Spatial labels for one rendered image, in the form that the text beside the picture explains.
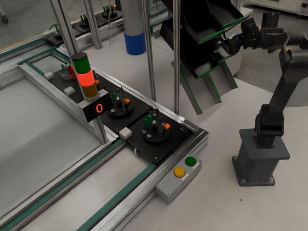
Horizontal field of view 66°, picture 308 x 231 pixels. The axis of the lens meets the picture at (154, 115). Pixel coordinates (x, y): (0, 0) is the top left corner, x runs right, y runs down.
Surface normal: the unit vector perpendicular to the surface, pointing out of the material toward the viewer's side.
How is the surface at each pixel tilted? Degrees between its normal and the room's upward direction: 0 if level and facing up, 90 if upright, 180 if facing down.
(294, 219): 0
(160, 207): 0
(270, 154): 0
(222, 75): 45
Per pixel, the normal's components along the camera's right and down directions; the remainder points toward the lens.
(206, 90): 0.36, -0.13
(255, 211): -0.07, -0.72
